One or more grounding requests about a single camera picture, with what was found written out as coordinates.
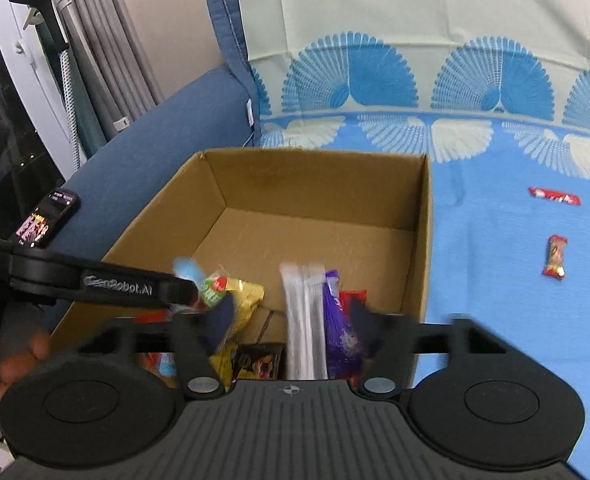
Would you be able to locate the brown cardboard box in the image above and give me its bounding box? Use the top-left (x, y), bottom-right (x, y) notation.
top-left (49, 147), bottom-right (436, 391)

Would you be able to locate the blue upholstered armrest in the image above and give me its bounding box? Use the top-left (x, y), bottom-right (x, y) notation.
top-left (44, 64), bottom-right (262, 333)

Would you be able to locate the red gold candy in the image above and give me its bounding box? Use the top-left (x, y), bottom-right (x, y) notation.
top-left (541, 234), bottom-right (569, 281)

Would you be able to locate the yellow snack packet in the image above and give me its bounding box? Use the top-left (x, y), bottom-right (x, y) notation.
top-left (209, 280), bottom-right (267, 387)

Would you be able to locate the red orange snack packet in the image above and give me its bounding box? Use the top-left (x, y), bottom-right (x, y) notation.
top-left (142, 351), bottom-right (178, 388)

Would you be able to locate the blue printed bedsheet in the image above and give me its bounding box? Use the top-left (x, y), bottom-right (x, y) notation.
top-left (257, 110), bottom-right (590, 480)

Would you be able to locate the silver stick packet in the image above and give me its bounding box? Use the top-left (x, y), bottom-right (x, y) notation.
top-left (279, 261), bottom-right (308, 380)
top-left (305, 261), bottom-right (329, 380)

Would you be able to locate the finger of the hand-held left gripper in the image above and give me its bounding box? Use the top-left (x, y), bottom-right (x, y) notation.
top-left (76, 257), bottom-right (205, 310)

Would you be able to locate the green red snack packet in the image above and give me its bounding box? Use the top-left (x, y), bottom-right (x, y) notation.
top-left (196, 271), bottom-right (233, 312)

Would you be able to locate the black smartphone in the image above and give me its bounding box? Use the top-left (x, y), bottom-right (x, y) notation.
top-left (14, 186), bottom-right (82, 249)

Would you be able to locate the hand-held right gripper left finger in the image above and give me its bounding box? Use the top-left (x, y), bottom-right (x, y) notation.
top-left (76, 292), bottom-right (237, 402)

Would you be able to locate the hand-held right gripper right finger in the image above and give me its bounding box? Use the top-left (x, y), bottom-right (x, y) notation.
top-left (350, 297), bottom-right (508, 396)

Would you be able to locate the person's left hand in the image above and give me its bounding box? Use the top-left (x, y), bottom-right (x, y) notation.
top-left (0, 331), bottom-right (52, 419)

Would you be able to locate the long red snack bar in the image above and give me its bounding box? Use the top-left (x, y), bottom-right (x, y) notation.
top-left (527, 186), bottom-right (582, 207)

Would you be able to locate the dark blue cushion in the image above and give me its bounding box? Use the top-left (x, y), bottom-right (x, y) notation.
top-left (204, 0), bottom-right (263, 148)

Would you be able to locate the purple snack bar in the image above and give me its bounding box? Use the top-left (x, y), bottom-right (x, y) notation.
top-left (324, 269), bottom-right (365, 380)

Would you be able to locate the pale printed pillow cover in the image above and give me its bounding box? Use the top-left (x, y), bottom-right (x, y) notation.
top-left (234, 0), bottom-right (590, 137)

